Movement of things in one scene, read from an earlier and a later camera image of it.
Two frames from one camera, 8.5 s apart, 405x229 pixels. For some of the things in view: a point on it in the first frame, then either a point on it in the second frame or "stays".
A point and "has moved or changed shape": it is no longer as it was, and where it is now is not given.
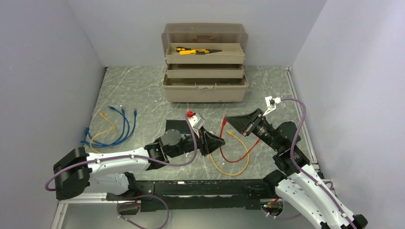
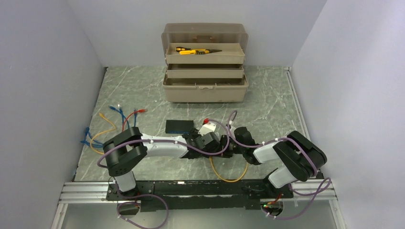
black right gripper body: (263, 131) -> (233, 148)
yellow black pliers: (199, 51) stays
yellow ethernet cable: (239, 139) -> (223, 179)
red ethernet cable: (223, 122) -> (142, 110)
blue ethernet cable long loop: (102, 146) has moved or changed shape
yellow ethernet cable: (97, 136) stays
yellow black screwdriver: (178, 49) stays
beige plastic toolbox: (215, 77) stays
